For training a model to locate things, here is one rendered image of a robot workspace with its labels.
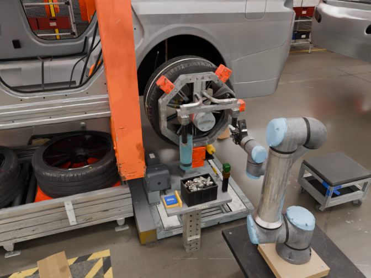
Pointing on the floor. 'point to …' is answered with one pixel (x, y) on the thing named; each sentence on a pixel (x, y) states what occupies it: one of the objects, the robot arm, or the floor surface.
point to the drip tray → (44, 137)
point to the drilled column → (191, 230)
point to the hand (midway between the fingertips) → (232, 124)
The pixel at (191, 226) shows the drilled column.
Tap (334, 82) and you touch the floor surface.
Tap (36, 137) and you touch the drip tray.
